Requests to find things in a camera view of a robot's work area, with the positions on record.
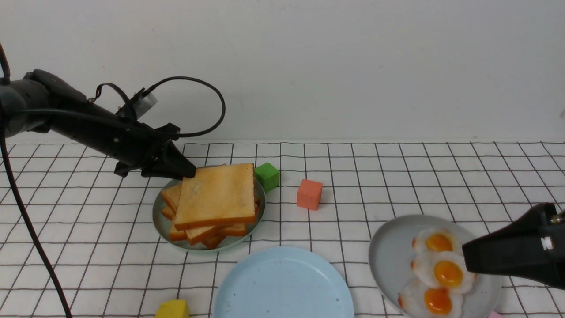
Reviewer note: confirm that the orange foam cube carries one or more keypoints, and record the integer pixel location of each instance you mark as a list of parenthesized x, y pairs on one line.
[(309, 194)]

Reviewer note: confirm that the grey plate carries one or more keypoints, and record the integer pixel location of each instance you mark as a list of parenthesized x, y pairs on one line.
[(390, 254)]

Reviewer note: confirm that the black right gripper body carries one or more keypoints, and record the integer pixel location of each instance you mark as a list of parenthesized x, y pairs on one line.
[(532, 247)]

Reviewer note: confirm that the green plate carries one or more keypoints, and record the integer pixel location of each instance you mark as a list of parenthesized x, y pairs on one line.
[(162, 225)]

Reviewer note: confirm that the fried egg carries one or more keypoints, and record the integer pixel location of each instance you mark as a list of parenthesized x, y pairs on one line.
[(445, 270), (436, 240), (420, 301)]

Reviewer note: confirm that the yellow foam block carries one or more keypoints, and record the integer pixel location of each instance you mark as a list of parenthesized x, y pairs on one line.
[(174, 308)]

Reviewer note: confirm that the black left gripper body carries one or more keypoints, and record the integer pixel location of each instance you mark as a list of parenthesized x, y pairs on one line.
[(152, 155)]

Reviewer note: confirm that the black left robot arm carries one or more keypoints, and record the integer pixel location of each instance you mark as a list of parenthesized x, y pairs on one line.
[(42, 102)]

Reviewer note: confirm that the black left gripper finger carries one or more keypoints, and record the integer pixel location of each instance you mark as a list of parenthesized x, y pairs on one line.
[(170, 163)]

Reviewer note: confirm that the green foam cube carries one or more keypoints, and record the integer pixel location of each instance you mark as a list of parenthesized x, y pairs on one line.
[(268, 176)]

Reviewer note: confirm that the toast slice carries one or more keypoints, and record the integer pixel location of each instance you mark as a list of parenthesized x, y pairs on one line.
[(208, 239), (171, 197), (235, 230), (220, 195)]

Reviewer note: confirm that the light blue plate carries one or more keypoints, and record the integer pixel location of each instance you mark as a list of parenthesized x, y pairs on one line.
[(283, 282)]

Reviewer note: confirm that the white grid tablecloth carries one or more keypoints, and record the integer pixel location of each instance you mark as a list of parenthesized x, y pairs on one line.
[(97, 229)]

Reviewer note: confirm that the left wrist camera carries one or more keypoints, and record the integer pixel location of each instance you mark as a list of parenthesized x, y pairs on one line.
[(142, 102)]

